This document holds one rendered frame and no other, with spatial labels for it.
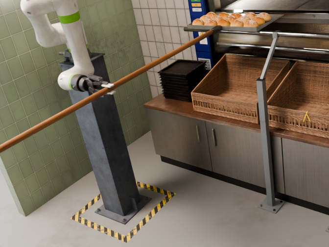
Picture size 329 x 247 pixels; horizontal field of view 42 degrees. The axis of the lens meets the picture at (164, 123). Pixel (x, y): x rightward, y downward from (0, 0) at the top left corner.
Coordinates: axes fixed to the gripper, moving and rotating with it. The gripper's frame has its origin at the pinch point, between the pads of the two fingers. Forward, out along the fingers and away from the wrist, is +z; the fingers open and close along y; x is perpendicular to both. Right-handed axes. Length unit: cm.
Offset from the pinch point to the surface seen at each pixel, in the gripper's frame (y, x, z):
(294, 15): 4, -139, 35
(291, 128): 59, -89, 54
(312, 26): 11, -141, 46
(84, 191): 120, -26, -101
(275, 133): 62, -84, 46
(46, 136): 68, -20, -120
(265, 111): 45, -80, 43
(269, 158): 79, -80, 43
